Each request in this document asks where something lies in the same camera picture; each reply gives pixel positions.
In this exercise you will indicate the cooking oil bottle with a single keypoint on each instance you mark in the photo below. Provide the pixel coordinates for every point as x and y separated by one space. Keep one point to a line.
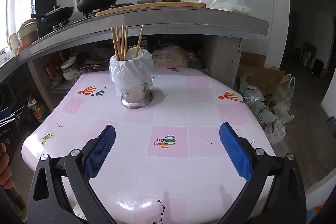
39 110

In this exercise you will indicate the brown clay pot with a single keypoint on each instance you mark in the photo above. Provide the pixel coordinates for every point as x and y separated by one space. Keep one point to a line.
28 33

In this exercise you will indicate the clear plastic bag on counter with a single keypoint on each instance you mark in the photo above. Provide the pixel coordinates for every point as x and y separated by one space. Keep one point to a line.
237 6

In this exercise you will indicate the wooden chopstick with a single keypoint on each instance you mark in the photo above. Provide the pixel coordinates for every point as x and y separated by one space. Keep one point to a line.
125 42
139 41
120 56
115 41
122 42

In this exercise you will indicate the yellow plastic bag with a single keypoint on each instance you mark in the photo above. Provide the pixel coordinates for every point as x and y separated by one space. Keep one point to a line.
172 56

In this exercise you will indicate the black wok with lid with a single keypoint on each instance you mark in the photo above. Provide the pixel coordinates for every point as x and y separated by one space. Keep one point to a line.
57 15

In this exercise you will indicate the white plastic bag liner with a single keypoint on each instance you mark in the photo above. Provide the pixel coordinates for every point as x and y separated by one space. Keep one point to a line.
130 73

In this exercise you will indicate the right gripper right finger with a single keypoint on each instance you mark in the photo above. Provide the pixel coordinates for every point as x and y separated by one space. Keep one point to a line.
286 201

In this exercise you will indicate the steel utensil holder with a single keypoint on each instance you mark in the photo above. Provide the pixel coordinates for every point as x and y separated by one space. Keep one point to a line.
137 97

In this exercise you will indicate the stack of bowls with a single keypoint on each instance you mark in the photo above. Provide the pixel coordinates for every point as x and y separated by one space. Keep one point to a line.
69 69

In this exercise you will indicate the white ceramic spoon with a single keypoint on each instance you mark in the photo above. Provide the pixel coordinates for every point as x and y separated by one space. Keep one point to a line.
133 53

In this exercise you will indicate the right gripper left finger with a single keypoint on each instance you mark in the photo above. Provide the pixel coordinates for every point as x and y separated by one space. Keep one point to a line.
48 201

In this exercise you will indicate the wooden cutting board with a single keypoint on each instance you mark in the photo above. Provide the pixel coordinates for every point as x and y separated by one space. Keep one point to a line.
150 6

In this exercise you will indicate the cardboard box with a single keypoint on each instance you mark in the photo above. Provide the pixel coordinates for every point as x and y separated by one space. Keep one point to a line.
266 79

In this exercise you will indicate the pink patterned table cover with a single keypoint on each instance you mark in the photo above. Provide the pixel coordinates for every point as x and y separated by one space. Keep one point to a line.
167 164

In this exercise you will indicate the person left hand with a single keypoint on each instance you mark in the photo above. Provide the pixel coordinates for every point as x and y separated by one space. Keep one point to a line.
5 172

